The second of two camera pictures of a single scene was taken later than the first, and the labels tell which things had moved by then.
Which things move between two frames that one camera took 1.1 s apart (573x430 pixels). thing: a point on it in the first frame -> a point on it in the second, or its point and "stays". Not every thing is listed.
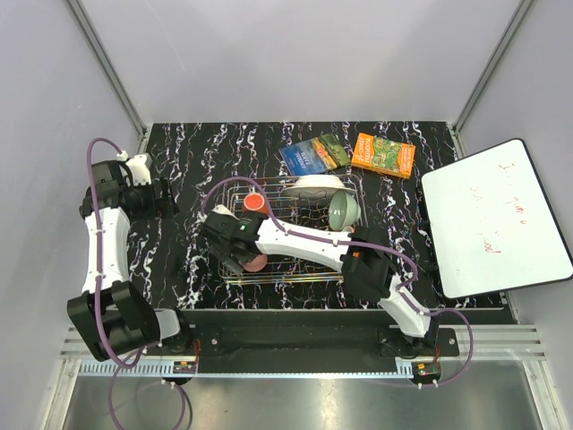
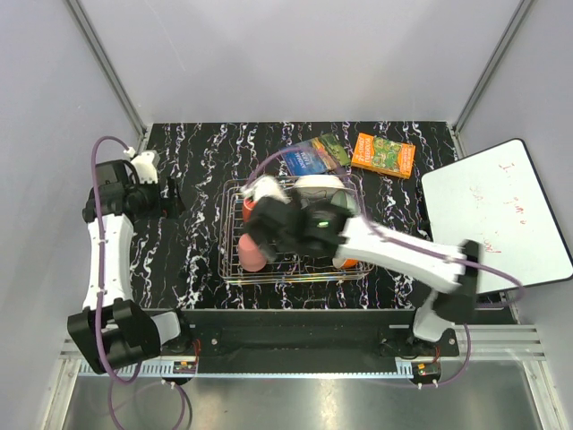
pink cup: x=256 y=263 stays
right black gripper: x=224 y=253 -> x=260 y=236
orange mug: x=254 y=202 stays
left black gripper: x=158 y=207 stays
